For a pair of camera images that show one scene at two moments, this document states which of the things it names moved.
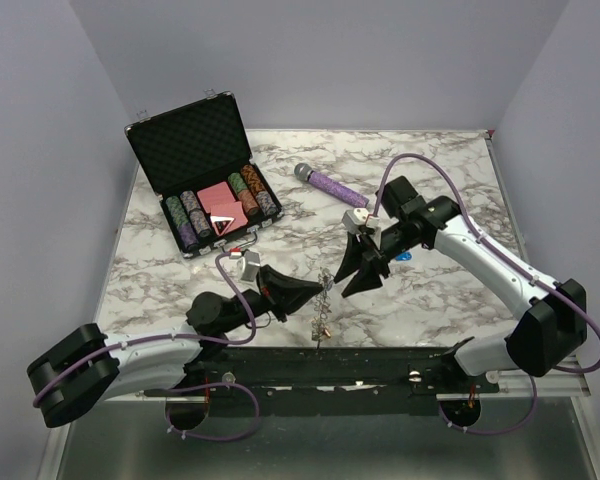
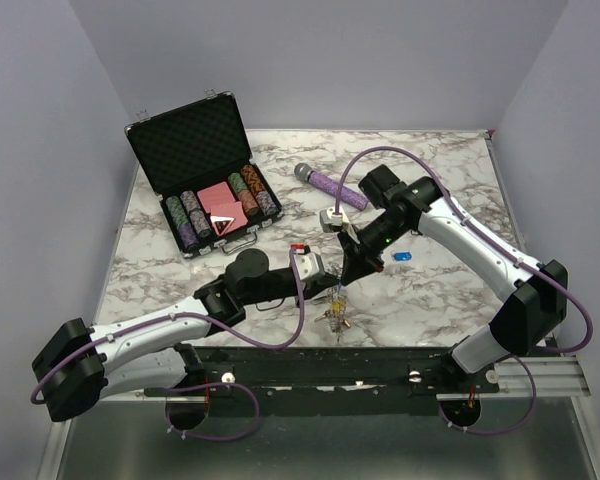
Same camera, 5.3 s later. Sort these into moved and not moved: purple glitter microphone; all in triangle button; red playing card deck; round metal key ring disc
Moved: round metal key ring disc
Not moved: all in triangle button; purple glitter microphone; red playing card deck
